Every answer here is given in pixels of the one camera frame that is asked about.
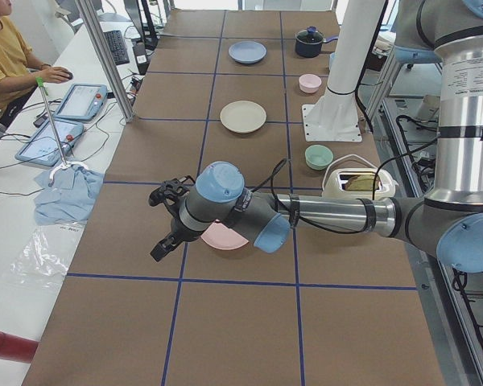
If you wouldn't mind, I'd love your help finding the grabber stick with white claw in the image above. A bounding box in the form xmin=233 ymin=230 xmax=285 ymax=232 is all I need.
xmin=35 ymin=76 xmax=89 ymax=187

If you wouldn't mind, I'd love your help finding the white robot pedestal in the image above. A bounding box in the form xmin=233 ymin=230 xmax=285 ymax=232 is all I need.
xmin=302 ymin=0 xmax=388 ymax=142

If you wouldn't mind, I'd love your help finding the light blue cup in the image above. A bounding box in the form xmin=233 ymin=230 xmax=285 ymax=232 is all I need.
xmin=328 ymin=52 xmax=335 ymax=71

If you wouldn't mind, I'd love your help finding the far teach pendant tablet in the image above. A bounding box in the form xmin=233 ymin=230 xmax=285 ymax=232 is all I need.
xmin=54 ymin=84 xmax=107 ymax=122

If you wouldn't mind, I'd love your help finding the pink plate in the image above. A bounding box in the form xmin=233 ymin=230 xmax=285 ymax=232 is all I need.
xmin=201 ymin=222 xmax=248 ymax=250

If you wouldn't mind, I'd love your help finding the aluminium frame post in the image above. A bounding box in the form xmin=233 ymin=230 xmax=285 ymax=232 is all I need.
xmin=76 ymin=0 xmax=134 ymax=123

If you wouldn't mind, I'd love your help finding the near teach pendant tablet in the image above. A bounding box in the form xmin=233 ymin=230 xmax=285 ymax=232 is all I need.
xmin=14 ymin=119 xmax=84 ymax=166

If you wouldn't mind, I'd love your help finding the pink bowl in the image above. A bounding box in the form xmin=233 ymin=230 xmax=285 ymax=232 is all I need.
xmin=299 ymin=73 xmax=322 ymax=94

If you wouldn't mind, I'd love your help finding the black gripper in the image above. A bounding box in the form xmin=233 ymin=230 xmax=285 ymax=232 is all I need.
xmin=148 ymin=175 xmax=195 ymax=261

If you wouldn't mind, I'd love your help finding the blue cloth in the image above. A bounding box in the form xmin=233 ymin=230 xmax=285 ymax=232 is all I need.
xmin=34 ymin=167 xmax=104 ymax=225

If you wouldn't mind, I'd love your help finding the red cylinder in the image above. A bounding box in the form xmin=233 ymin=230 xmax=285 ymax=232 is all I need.
xmin=0 ymin=331 xmax=39 ymax=363

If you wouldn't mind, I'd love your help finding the person in yellow shirt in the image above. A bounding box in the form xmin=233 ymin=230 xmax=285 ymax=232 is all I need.
xmin=0 ymin=1 xmax=72 ymax=127

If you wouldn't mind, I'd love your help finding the light blue plate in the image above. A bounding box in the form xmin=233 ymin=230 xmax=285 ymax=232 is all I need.
xmin=228 ymin=40 xmax=267 ymax=64

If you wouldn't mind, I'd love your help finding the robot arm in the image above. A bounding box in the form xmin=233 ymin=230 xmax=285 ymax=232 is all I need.
xmin=149 ymin=1 xmax=483 ymax=273

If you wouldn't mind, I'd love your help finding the green bowl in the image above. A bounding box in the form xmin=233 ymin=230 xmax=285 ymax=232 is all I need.
xmin=304 ymin=144 xmax=334 ymax=170

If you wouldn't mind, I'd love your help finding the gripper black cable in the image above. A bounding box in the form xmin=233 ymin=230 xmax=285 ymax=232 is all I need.
xmin=249 ymin=157 xmax=371 ymax=235

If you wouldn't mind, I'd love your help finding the teach pendant tablet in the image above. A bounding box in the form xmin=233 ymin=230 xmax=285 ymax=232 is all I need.
xmin=14 ymin=119 xmax=84 ymax=166
xmin=54 ymin=84 xmax=107 ymax=122

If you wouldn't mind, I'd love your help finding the cream toaster with bread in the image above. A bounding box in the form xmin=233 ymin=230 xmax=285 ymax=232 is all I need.
xmin=321 ymin=154 xmax=398 ymax=200

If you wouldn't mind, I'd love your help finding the black keyboard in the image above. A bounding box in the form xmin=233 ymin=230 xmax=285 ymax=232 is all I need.
xmin=103 ymin=30 xmax=130 ymax=65

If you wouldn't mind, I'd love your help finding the dark blue pot with lid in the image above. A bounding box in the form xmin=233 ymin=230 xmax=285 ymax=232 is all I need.
xmin=295 ymin=26 xmax=338 ymax=58

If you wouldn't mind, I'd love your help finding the clear plastic bag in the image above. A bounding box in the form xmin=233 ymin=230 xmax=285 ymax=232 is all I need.
xmin=4 ymin=224 xmax=84 ymax=291

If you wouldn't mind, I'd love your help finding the cream plate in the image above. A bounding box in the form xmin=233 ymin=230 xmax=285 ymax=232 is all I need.
xmin=220 ymin=101 xmax=266 ymax=133

